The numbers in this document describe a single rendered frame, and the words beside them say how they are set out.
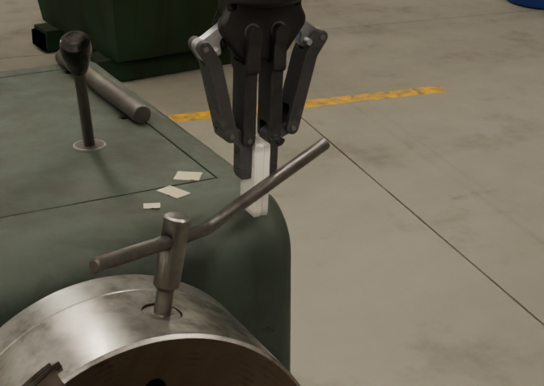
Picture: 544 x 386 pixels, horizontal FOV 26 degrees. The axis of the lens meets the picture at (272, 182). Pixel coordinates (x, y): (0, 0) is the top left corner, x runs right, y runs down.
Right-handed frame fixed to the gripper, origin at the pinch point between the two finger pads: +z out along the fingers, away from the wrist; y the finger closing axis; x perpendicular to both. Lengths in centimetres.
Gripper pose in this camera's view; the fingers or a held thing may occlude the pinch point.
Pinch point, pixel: (255, 175)
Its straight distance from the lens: 108.3
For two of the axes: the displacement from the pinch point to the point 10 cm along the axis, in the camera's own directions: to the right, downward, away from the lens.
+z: -0.3, 9.3, 3.7
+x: -4.6, -3.4, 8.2
